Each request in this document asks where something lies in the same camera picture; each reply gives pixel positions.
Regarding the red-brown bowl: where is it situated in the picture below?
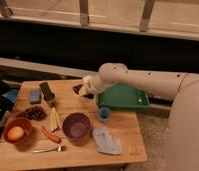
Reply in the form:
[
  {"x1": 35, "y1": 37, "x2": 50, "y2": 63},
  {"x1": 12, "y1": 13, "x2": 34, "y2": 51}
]
[{"x1": 3, "y1": 118, "x2": 32, "y2": 144}]

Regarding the small blue cup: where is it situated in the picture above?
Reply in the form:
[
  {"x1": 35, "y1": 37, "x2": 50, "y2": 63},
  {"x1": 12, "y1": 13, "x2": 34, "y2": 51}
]
[{"x1": 98, "y1": 107, "x2": 111, "y2": 123}]

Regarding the black dish brush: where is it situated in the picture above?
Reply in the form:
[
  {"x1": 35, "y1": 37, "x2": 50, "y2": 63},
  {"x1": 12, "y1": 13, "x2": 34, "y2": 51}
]
[{"x1": 72, "y1": 84, "x2": 94, "y2": 99}]

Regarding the light blue cloth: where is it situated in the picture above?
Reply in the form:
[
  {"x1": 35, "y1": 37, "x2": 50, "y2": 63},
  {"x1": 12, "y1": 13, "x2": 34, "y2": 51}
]
[{"x1": 92, "y1": 127, "x2": 122, "y2": 155}]

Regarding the wooden table board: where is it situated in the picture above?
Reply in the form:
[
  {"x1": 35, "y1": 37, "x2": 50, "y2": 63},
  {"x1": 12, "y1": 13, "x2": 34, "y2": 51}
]
[{"x1": 0, "y1": 80, "x2": 147, "y2": 171}]

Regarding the green plastic tray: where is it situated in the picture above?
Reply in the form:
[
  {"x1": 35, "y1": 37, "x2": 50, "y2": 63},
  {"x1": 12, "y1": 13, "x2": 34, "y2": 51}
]
[{"x1": 96, "y1": 84, "x2": 150, "y2": 109}]

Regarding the orange carrot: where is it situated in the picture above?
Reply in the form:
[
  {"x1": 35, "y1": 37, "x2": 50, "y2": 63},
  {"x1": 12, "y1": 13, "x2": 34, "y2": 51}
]
[{"x1": 41, "y1": 127, "x2": 61, "y2": 144}]

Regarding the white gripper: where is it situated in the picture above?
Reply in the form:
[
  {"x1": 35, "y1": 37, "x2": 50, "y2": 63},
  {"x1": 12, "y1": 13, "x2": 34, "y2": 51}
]
[{"x1": 79, "y1": 75, "x2": 110, "y2": 97}]

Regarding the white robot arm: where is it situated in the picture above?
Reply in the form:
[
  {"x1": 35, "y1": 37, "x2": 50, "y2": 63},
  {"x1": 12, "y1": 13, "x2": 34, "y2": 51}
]
[{"x1": 79, "y1": 63, "x2": 199, "y2": 171}]

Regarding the metal spoon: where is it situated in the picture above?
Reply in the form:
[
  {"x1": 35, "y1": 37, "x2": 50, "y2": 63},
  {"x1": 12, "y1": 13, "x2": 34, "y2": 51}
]
[{"x1": 32, "y1": 146, "x2": 66, "y2": 154}]

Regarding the dark grape bunch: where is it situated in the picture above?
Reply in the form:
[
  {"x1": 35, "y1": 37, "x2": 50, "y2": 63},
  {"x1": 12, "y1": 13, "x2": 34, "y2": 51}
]
[{"x1": 17, "y1": 106, "x2": 46, "y2": 121}]

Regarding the purple bowl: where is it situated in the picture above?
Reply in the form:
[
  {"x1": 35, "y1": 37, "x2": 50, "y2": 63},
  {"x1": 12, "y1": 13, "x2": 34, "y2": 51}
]
[{"x1": 62, "y1": 113, "x2": 92, "y2": 140}]

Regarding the blue sponge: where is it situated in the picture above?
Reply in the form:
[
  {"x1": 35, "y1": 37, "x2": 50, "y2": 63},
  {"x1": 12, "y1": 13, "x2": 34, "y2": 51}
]
[{"x1": 29, "y1": 88, "x2": 41, "y2": 104}]

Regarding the apple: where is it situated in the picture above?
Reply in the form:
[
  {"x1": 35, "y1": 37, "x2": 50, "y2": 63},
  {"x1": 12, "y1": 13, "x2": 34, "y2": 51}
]
[{"x1": 7, "y1": 126, "x2": 24, "y2": 141}]

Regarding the black rectangular block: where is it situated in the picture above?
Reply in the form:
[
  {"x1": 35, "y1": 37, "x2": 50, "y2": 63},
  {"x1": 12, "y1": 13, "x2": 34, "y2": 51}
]
[{"x1": 40, "y1": 82, "x2": 55, "y2": 101}]

